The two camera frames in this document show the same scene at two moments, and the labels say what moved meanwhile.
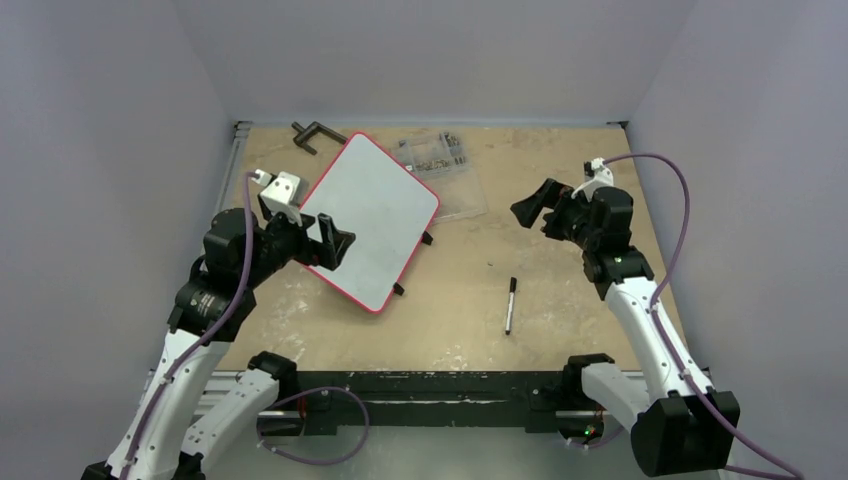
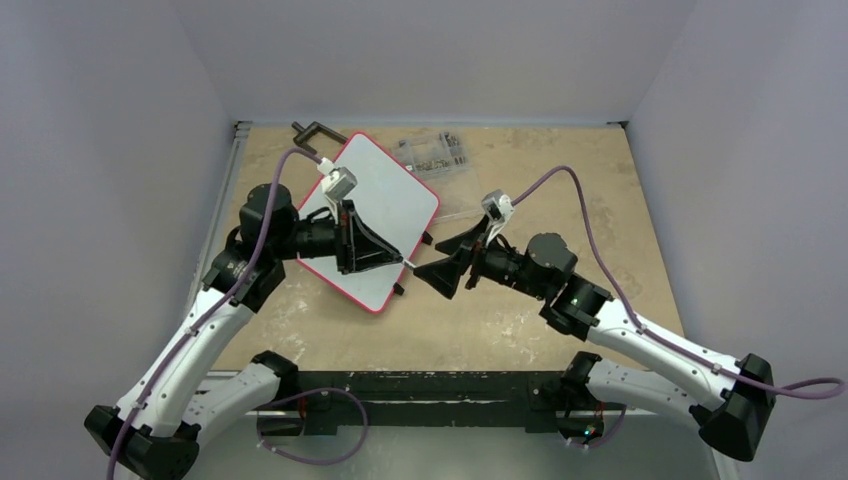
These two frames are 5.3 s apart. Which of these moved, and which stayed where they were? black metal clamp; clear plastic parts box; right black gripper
Moved: right black gripper
Stayed: clear plastic parts box; black metal clamp
